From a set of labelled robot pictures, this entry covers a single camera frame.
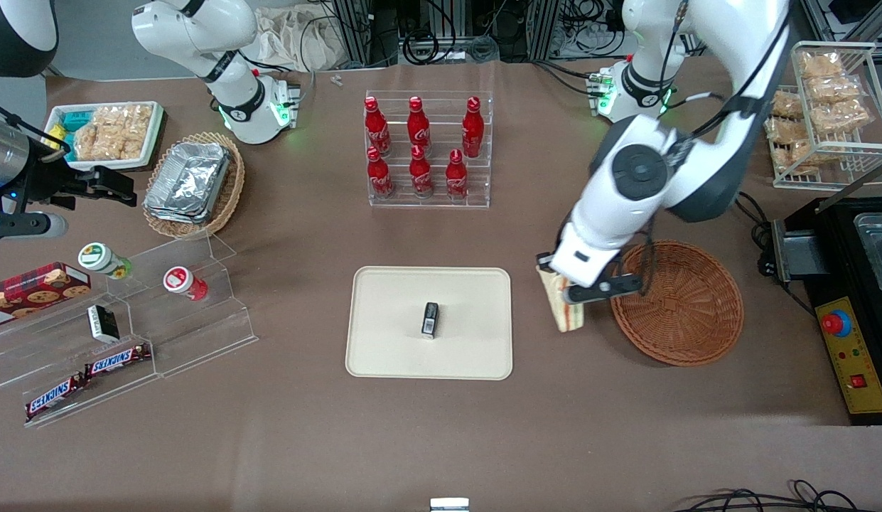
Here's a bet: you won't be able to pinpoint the red cola bottle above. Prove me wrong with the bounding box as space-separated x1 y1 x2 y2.
364 96 392 158
445 149 470 201
461 96 485 159
366 146 396 200
407 96 432 159
409 145 435 198

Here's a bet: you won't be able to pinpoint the white wire basket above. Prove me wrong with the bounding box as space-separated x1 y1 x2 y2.
766 41 882 191

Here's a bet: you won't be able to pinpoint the white rectangular snack tray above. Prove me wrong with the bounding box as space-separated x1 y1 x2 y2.
44 101 166 172

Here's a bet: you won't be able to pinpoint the green lid cup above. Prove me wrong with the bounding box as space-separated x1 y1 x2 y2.
78 242 133 279

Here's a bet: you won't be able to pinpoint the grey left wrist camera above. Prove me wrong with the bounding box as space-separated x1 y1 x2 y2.
563 274 645 306

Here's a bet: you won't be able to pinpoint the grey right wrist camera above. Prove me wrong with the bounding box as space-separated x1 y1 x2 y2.
0 212 69 241

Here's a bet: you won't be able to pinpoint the yellow emergency stop control box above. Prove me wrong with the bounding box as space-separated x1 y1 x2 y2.
815 297 882 426

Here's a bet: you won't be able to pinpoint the aluminium frame post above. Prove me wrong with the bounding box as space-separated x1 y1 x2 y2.
526 0 564 62
330 0 375 68

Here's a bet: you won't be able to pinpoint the red lid cup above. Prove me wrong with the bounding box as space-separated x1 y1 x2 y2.
163 266 209 302

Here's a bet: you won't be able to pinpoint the clear acrylic stepped stand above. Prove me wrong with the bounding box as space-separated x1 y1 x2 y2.
0 231 259 429

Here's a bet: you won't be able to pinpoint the stacked aluminium foil trays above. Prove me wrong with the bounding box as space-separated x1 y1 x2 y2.
144 142 232 225

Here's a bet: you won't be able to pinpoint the coiled black cable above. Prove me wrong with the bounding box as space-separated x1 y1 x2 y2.
402 28 443 66

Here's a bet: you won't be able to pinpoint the beige plastic tray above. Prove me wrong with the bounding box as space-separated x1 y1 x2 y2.
345 266 514 381

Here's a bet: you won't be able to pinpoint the small black white box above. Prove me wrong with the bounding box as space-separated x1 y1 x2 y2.
87 304 120 343

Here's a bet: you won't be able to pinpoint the black metal appliance box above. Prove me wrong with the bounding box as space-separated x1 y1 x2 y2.
759 196 882 314

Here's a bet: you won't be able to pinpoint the Snickers chocolate bar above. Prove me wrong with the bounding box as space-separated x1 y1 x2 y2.
84 343 152 378
25 373 88 422

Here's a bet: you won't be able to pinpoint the steel pan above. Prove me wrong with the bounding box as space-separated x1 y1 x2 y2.
854 212 882 296

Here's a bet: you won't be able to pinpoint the triangle sandwich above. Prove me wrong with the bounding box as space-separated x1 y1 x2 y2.
539 267 586 333

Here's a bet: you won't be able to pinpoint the black floor cable bundle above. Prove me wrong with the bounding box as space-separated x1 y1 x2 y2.
672 480 882 512

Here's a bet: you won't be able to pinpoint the beige cloth bag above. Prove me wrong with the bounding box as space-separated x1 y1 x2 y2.
252 6 357 73

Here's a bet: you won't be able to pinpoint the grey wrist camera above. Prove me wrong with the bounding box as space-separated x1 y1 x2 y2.
0 212 69 241
563 274 645 306

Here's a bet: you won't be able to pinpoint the rice cracker snack bag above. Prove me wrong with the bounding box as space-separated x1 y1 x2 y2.
771 92 805 119
773 142 824 176
798 51 845 80
814 100 872 136
108 104 154 161
72 107 118 161
765 117 811 144
807 75 865 105

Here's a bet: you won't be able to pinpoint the oval light wicker basket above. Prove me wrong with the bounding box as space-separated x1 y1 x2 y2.
142 132 246 240

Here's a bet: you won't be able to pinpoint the round brown wicker basket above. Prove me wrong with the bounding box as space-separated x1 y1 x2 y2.
610 240 744 368

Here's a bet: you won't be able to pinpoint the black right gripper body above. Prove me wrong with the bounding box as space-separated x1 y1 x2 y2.
14 161 97 210

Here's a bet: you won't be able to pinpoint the red plaid cookie box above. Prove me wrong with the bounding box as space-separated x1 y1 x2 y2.
0 262 92 329

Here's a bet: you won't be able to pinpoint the clear acrylic bottle rack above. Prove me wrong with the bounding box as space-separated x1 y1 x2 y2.
365 90 495 209

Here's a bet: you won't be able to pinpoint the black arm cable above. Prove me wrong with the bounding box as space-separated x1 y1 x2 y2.
654 0 793 143

